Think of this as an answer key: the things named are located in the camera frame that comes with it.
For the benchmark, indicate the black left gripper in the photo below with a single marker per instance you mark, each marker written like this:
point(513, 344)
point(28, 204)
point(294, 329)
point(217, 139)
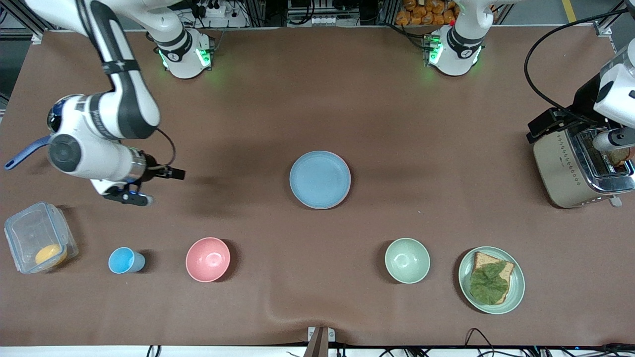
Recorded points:
point(584, 103)

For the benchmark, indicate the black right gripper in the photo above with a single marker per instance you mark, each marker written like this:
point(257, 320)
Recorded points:
point(152, 162)

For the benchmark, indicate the blue plate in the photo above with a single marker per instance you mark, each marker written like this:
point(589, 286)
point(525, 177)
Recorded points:
point(318, 179)

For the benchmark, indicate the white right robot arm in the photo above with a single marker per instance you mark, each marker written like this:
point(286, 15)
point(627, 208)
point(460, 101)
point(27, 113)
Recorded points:
point(99, 158)

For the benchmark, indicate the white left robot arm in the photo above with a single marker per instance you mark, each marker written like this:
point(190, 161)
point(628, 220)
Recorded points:
point(615, 94)

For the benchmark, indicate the beige and silver toaster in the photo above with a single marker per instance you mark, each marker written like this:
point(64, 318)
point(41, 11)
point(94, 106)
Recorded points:
point(560, 168)

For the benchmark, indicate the dark toast slice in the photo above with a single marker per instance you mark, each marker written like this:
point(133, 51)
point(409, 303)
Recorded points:
point(620, 157)

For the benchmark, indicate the pink bowl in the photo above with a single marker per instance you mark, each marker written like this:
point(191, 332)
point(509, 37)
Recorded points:
point(208, 259)

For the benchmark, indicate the blue cup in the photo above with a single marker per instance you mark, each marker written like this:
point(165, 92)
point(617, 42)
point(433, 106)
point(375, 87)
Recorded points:
point(124, 261)

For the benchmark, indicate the brown bread slice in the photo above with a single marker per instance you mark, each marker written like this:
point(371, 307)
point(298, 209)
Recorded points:
point(482, 260)

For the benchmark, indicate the orange food piece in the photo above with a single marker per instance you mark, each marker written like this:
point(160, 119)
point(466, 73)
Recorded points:
point(50, 255)

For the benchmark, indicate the brown table cloth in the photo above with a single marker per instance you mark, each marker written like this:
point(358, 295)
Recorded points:
point(317, 99)

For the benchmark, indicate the clear plastic food container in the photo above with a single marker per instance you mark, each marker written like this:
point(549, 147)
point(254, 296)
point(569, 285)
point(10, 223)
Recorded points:
point(30, 233)

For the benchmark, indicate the white power strip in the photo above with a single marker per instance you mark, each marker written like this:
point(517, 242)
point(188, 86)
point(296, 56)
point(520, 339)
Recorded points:
point(216, 10)

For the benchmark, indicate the bag of orange snacks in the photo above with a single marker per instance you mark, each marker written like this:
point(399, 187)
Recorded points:
point(421, 12)

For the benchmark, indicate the green lettuce leaf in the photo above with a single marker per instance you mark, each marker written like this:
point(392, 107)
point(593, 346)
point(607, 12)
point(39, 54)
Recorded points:
point(488, 285)

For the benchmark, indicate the green plate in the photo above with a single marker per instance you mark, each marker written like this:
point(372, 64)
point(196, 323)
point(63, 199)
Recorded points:
point(465, 277)

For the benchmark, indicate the green bowl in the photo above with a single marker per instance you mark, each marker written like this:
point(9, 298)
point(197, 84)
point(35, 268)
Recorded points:
point(407, 260)

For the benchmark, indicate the metal table clamp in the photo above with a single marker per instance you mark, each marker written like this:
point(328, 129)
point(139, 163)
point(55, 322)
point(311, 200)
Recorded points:
point(320, 339)

